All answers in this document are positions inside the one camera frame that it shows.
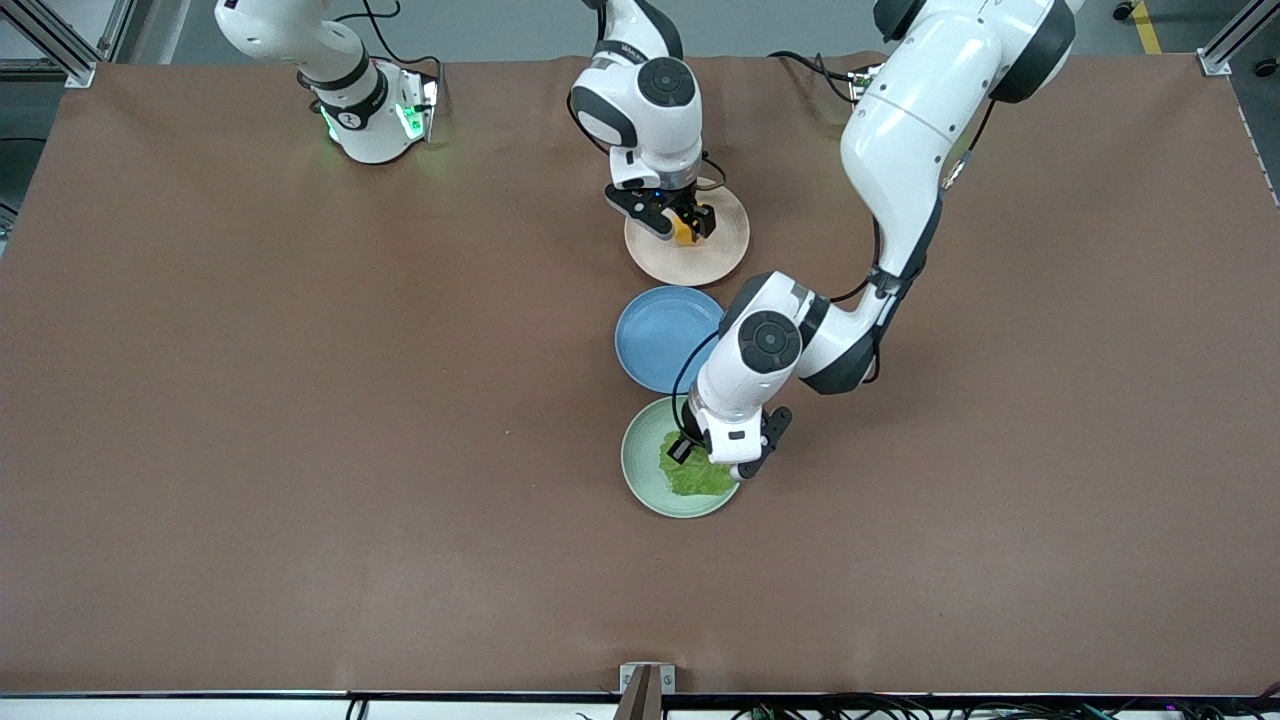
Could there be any beige round plate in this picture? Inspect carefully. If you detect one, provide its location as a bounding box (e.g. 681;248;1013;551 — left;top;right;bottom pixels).
624;178;751;288

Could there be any pale green round plate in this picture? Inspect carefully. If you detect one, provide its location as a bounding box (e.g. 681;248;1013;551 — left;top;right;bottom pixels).
620;397;746;519

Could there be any brown camera post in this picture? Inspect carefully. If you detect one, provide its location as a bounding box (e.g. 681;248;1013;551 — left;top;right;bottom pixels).
612;668;665;720

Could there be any black right base cable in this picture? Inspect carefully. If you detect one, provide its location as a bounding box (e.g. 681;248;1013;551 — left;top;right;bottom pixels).
335;0;446;101

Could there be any blue round plate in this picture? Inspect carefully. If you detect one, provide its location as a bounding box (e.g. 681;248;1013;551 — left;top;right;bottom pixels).
614;285;726;395

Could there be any yellow floor tape strip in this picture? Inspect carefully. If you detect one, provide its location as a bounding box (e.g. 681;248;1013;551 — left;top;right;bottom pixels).
1130;0;1164;56

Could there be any green lettuce leaf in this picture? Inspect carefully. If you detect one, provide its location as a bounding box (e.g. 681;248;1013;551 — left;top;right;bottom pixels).
657;430;741;498

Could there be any silver camera mount bracket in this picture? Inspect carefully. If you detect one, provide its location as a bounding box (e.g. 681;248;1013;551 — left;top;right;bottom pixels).
619;662;677;695

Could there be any brown table cover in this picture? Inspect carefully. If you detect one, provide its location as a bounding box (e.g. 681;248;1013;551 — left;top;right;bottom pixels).
0;52;1280;698

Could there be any white table edge rail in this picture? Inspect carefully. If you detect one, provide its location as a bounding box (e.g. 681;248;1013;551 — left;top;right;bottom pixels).
0;693;1280;720

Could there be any black base cable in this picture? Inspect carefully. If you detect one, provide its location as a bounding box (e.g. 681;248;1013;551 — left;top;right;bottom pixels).
768;50;866;106
335;0;446;101

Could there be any black left base cable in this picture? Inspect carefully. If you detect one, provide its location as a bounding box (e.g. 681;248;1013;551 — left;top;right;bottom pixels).
768;50;866;106

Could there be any aluminium frame extrusion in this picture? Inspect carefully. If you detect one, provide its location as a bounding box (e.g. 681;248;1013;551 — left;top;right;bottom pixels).
1198;0;1280;77
98;0;138;61
0;0;98;89

